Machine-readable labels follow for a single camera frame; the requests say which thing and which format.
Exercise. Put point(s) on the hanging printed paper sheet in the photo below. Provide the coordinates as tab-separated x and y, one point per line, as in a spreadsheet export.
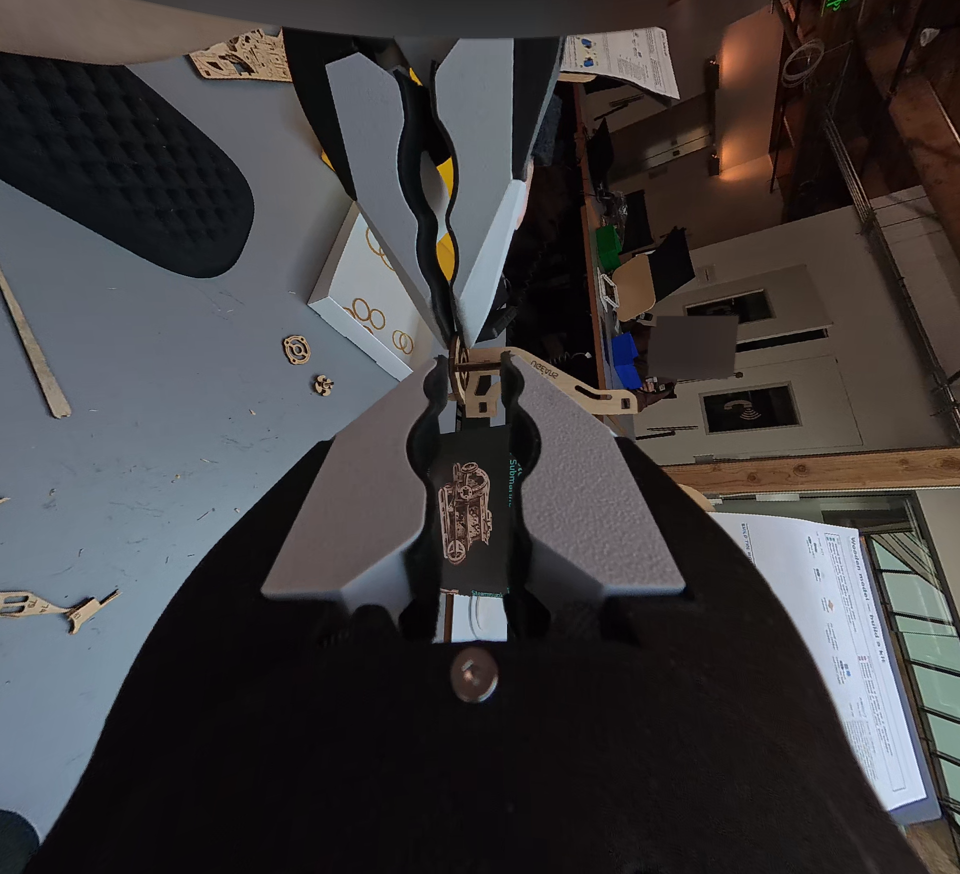
622	63

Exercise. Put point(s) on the green plastic bin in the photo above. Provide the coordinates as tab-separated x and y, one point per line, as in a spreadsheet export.
609	245

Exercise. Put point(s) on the small round wooden part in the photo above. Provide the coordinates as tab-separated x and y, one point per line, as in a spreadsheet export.
323	385

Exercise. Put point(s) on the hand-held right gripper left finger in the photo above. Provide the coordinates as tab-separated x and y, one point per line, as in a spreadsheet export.
352	514

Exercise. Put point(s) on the black model kit box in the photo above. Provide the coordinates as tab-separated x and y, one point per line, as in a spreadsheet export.
469	514

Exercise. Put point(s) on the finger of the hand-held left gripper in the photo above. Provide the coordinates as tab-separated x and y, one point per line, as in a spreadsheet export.
375	153
484	138

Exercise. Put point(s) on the large white instruction sheet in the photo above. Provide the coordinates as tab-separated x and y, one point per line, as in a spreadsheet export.
825	634

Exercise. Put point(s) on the long wooden stick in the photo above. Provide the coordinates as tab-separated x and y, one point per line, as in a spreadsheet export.
34	349

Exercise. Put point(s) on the black textured mat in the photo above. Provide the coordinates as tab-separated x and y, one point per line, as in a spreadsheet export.
112	161

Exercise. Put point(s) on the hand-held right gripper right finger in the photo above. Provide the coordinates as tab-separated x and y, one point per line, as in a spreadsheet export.
592	514

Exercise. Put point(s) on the t-shaped wooden part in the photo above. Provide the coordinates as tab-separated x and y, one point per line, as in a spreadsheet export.
86	611

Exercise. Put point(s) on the flat wooden frame part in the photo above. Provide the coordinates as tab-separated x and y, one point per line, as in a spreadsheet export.
19	604

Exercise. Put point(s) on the long curved wooden model part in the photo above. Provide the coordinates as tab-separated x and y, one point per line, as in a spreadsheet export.
592	390

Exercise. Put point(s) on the tan chair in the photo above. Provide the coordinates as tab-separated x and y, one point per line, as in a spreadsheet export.
637	285

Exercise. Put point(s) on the wooden part sheet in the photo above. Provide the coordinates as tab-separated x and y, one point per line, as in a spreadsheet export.
240	60

